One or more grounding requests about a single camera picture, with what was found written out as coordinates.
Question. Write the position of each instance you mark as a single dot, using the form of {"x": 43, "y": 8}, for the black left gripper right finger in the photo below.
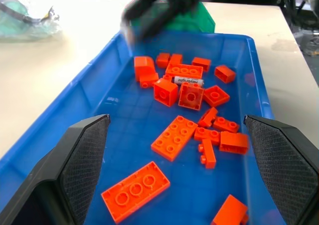
{"x": 286, "y": 165}

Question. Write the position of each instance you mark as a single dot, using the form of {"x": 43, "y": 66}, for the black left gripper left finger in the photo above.
{"x": 49, "y": 175}

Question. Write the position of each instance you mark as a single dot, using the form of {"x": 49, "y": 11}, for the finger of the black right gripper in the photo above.
{"x": 132, "y": 13}
{"x": 164, "y": 18}

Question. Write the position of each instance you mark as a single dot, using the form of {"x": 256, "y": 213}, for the green plastic bin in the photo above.
{"x": 197, "y": 21}

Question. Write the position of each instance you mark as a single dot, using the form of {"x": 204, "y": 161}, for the blue plastic bin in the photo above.
{"x": 134, "y": 125}

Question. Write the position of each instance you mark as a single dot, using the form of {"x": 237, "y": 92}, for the orange small toy brick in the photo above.
{"x": 167, "y": 77}
{"x": 208, "y": 116}
{"x": 202, "y": 62}
{"x": 207, "y": 135}
{"x": 176, "y": 58}
{"x": 225, "y": 73}
{"x": 208, "y": 154}
{"x": 163, "y": 59}
{"x": 226, "y": 124}
{"x": 149, "y": 80}

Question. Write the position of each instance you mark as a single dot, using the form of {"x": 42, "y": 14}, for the orange long toy brick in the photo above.
{"x": 184, "y": 70}

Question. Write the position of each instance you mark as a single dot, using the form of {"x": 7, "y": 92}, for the white AA battery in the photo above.
{"x": 187, "y": 80}

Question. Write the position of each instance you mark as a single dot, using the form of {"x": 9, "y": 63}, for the orange square toy brick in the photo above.
{"x": 165, "y": 91}
{"x": 191, "y": 96}

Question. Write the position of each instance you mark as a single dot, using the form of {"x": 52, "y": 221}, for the orange long flat brick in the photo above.
{"x": 135, "y": 191}
{"x": 174, "y": 138}

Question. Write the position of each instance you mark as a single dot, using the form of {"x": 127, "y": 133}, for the orange square flat brick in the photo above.
{"x": 216, "y": 95}

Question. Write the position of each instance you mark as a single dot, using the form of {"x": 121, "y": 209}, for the clear plastic bag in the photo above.
{"x": 22, "y": 21}

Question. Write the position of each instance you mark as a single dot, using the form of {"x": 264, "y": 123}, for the dark cluttered equipment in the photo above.
{"x": 301, "y": 8}

